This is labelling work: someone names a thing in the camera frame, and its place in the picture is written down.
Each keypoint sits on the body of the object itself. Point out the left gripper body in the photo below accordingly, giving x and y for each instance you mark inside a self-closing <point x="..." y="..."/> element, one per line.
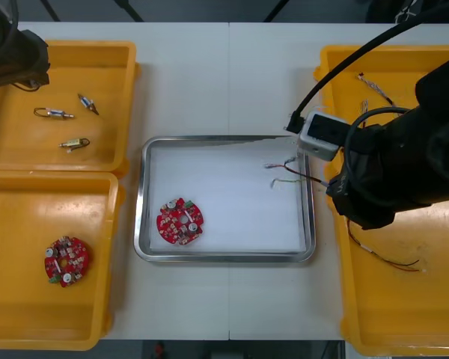
<point x="33" y="56"/>

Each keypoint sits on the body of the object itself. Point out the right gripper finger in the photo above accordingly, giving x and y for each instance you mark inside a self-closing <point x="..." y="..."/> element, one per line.
<point x="336" y="186"/>
<point x="363" y="217"/>

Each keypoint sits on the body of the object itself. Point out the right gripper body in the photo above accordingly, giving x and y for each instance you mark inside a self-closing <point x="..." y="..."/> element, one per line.
<point x="385" y="168"/>

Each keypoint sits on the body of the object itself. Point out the blue label solenoid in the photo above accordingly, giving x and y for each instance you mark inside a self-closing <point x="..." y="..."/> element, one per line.
<point x="85" y="101"/>
<point x="56" y="112"/>

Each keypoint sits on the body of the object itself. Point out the steel tray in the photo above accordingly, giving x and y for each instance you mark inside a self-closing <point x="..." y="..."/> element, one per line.
<point x="140" y="224"/>

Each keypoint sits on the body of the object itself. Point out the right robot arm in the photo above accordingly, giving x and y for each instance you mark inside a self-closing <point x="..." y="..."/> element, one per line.
<point x="447" y="149"/>

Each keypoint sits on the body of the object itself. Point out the black stand leg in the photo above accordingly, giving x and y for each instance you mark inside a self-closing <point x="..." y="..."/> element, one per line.
<point x="277" y="9"/>
<point x="51" y="9"/>
<point x="129" y="9"/>

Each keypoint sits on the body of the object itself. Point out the yellow-orange plastic bin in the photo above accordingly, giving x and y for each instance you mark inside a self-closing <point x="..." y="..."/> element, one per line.
<point x="396" y="310"/>
<point x="344" y="75"/>
<point x="22" y="310"/>
<point x="97" y="75"/>

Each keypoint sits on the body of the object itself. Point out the brass solenoid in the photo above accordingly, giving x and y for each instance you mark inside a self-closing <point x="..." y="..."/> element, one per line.
<point x="73" y="143"/>

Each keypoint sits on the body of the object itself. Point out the round red circuit board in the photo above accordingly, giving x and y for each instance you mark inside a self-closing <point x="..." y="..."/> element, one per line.
<point x="172" y="224"/>
<point x="75" y="258"/>

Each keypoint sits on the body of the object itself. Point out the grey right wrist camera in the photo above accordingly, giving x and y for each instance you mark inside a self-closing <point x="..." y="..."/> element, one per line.
<point x="320" y="136"/>

